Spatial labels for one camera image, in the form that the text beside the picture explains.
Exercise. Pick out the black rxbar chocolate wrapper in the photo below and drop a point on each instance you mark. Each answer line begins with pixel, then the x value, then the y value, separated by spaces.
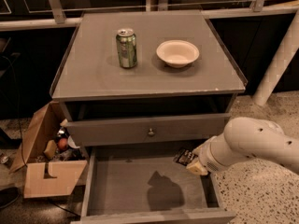
pixel 184 157

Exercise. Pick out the grey top drawer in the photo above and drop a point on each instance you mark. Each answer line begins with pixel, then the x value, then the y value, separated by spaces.
pixel 106 132

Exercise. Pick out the brown cardboard box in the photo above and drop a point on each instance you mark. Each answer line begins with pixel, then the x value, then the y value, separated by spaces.
pixel 45 178

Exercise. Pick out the green soda can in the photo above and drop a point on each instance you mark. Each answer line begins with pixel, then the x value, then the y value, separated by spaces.
pixel 126 47

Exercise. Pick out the grey drawer cabinet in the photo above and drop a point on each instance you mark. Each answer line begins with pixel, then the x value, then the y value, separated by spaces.
pixel 91 85

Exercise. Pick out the round metal drawer knob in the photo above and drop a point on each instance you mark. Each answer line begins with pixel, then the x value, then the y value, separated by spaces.
pixel 151 132

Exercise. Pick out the white diagonal support pole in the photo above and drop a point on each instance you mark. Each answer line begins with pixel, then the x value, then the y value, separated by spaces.
pixel 282 58

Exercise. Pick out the yellow sponge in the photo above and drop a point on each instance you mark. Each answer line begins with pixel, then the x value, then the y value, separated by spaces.
pixel 50 149

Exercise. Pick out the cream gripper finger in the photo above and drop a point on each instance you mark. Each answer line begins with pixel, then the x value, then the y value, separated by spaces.
pixel 198 149
pixel 196 168

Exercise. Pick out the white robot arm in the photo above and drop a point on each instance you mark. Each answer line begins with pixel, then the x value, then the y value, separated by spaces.
pixel 244 139

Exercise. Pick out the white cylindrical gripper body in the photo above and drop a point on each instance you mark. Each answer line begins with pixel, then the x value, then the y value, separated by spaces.
pixel 207 157

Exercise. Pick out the grey open middle drawer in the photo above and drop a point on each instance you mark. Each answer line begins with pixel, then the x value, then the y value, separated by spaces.
pixel 141 184

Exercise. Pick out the metal railing frame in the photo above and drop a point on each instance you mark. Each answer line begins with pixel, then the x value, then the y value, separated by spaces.
pixel 25 13

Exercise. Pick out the orange round fruit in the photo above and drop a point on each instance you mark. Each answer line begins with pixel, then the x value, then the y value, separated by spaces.
pixel 62 144

